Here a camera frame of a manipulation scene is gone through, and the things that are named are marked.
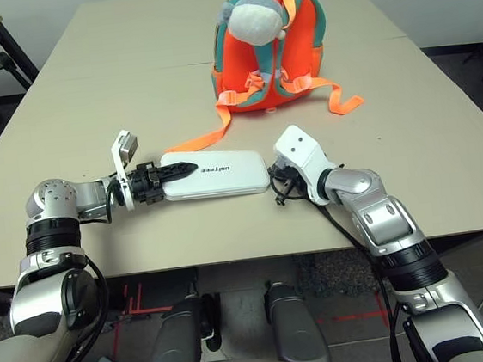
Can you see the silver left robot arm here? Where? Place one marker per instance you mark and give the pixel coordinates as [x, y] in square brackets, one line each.
[56, 269]

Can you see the grey robot left leg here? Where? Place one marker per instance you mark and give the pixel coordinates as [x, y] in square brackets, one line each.
[175, 330]

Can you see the grey white plush toy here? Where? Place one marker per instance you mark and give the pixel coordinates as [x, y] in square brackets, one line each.
[255, 21]

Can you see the orange and teal backpack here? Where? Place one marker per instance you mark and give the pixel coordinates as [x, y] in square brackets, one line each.
[269, 78]

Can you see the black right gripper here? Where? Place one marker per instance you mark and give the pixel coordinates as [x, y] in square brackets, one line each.
[287, 180]

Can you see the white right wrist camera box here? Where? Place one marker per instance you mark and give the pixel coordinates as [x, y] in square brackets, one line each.
[308, 156]

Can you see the white plastic pencil case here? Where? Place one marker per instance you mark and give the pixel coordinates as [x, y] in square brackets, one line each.
[224, 178]

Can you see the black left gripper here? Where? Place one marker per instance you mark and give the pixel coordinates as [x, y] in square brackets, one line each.
[144, 184]

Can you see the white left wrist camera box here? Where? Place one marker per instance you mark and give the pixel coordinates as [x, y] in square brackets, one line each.
[123, 159]

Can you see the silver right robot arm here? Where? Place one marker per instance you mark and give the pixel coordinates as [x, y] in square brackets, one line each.
[384, 226]

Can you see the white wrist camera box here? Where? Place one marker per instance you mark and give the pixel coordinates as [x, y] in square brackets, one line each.
[308, 156]
[123, 159]

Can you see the grey robot right leg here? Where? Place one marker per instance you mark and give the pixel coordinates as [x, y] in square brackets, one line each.
[295, 326]

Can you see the grey robot leg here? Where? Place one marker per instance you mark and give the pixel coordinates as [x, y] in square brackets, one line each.
[175, 330]
[295, 326]

